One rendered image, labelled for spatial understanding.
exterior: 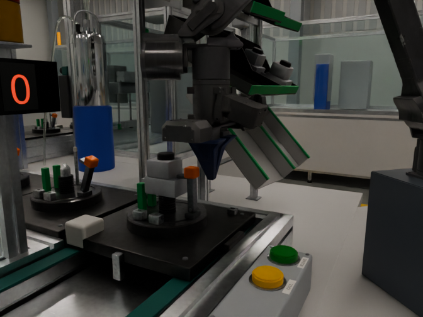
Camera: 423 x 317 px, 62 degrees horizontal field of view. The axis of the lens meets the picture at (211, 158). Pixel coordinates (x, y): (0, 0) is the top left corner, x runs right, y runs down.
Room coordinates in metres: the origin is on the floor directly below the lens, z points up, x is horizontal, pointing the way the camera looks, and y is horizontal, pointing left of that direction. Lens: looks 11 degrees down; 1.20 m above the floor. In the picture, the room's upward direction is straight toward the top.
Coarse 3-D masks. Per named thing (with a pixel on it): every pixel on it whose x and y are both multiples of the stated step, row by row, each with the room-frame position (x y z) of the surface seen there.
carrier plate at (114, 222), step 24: (120, 216) 0.62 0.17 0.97; (216, 216) 0.62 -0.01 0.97; (240, 216) 0.62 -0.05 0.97; (96, 240) 0.51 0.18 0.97; (120, 240) 0.51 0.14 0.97; (144, 240) 0.51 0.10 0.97; (168, 240) 0.51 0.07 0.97; (192, 240) 0.51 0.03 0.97; (216, 240) 0.51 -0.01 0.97; (144, 264) 0.46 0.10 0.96; (168, 264) 0.44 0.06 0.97; (192, 264) 0.44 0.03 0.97
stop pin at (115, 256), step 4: (116, 252) 0.48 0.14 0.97; (120, 252) 0.48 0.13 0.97; (112, 256) 0.47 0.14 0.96; (116, 256) 0.47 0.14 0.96; (120, 256) 0.47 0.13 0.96; (112, 260) 0.48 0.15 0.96; (116, 260) 0.47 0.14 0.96; (120, 260) 0.47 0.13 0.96; (124, 260) 0.48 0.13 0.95; (116, 264) 0.47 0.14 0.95; (120, 264) 0.47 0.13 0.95; (124, 264) 0.48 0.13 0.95; (116, 268) 0.47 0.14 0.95; (120, 268) 0.47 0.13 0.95; (124, 268) 0.48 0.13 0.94; (116, 272) 0.47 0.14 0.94; (120, 272) 0.47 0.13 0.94; (124, 272) 0.48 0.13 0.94; (116, 276) 0.47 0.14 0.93; (120, 276) 0.47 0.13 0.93; (124, 276) 0.48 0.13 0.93; (120, 280) 0.47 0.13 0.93
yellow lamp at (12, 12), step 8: (0, 0) 0.46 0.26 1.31; (0, 8) 0.46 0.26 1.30; (8, 8) 0.46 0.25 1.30; (16, 8) 0.47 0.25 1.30; (0, 16) 0.46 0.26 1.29; (8, 16) 0.46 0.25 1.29; (16, 16) 0.47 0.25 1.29; (0, 24) 0.45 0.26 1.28; (8, 24) 0.46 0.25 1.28; (16, 24) 0.47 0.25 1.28; (0, 32) 0.45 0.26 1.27; (8, 32) 0.46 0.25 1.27; (16, 32) 0.47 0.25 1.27; (0, 40) 0.45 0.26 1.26; (8, 40) 0.46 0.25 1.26; (16, 40) 0.47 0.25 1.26
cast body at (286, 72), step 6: (282, 60) 0.92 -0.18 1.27; (276, 66) 0.92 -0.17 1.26; (282, 66) 0.91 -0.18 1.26; (288, 66) 0.92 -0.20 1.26; (270, 72) 0.93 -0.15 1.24; (276, 72) 0.92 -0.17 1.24; (282, 72) 0.91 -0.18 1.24; (288, 72) 0.92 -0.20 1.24; (270, 78) 0.93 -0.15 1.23; (276, 78) 0.92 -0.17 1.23; (282, 78) 0.91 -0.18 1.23; (288, 78) 0.94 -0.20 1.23; (282, 84) 0.91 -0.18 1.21; (288, 84) 0.92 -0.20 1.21
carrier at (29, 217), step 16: (48, 176) 0.72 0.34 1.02; (64, 176) 0.70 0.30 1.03; (48, 192) 0.65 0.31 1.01; (64, 192) 0.69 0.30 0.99; (80, 192) 0.67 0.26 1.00; (96, 192) 0.70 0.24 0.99; (112, 192) 0.77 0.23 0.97; (128, 192) 0.77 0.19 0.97; (32, 208) 0.66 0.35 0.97; (48, 208) 0.64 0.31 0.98; (64, 208) 0.64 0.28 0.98; (80, 208) 0.66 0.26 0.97; (96, 208) 0.66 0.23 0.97; (112, 208) 0.66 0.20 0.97; (32, 224) 0.58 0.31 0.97; (48, 224) 0.58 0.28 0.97; (64, 224) 0.58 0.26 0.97
